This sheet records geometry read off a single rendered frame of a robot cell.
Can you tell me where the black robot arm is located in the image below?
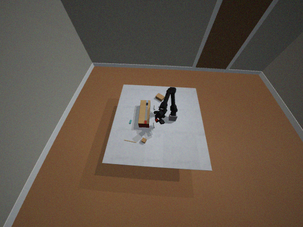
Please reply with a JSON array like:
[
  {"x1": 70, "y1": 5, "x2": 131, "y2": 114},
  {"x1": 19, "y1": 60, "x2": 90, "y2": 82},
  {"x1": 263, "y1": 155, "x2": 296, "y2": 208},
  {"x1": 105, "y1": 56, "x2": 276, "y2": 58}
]
[{"x1": 156, "y1": 87, "x2": 178, "y2": 118}]

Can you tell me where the brown box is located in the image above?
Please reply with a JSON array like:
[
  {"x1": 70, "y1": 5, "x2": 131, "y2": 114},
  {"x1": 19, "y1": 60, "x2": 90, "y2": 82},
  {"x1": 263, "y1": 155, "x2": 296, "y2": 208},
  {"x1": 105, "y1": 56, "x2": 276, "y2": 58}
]
[{"x1": 156, "y1": 93, "x2": 165, "y2": 102}]

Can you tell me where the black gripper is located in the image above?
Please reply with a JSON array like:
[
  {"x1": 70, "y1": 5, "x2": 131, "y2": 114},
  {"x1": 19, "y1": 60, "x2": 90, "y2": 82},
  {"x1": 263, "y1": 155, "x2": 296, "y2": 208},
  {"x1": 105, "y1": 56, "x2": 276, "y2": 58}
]
[{"x1": 154, "y1": 111, "x2": 165, "y2": 124}]

